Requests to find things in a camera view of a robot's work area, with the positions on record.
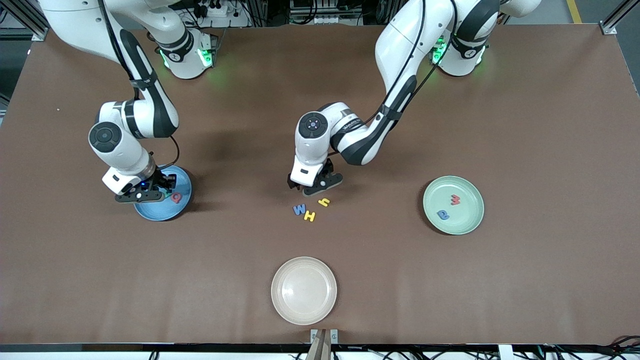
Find black cable bundle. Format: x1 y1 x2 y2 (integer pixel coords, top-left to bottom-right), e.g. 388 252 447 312
520 336 640 360

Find white electronics box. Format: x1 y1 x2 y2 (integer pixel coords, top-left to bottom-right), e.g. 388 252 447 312
290 0 363 26

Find aluminium frame post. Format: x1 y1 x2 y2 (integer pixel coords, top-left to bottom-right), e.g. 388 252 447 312
0 0 48 42
600 0 640 36

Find white power strip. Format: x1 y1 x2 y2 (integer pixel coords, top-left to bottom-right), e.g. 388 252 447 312
197 2 231 18

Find green plate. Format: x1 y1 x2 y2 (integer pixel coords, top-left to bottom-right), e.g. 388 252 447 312
422 175 485 236

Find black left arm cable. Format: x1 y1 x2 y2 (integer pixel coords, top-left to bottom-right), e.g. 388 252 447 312
365 0 458 126

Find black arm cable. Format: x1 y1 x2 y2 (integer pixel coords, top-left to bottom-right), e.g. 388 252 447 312
365 0 458 126
97 0 181 169

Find tan wooden stick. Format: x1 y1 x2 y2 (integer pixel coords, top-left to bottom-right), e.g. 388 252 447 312
306 330 332 360

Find brown table mat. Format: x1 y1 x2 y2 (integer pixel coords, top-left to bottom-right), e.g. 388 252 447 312
0 25 640 346

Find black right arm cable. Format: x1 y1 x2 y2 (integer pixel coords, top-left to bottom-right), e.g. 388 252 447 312
97 0 181 169

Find metal table edge bracket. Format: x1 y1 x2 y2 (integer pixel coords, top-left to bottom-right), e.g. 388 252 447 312
310 328 339 346

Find blue plate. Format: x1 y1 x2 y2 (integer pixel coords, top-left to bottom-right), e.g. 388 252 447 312
132 165 193 222

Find beige plate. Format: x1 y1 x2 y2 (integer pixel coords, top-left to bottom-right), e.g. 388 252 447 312
270 256 338 326

